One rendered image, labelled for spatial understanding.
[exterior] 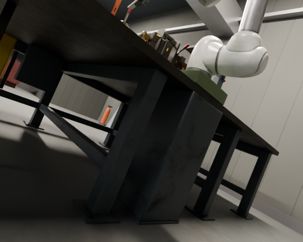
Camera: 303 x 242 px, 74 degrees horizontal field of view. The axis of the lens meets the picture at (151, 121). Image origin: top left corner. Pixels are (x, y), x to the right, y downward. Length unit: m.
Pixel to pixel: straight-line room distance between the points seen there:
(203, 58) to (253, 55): 0.24
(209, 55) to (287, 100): 2.28
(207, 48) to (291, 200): 2.29
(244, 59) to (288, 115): 2.21
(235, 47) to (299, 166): 2.18
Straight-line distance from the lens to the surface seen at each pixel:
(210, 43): 1.19
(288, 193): 3.03
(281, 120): 3.22
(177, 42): 1.81
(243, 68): 1.10
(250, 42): 1.12
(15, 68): 6.01
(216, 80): 1.97
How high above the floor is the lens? 0.42
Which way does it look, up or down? 2 degrees up
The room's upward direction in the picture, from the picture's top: 23 degrees clockwise
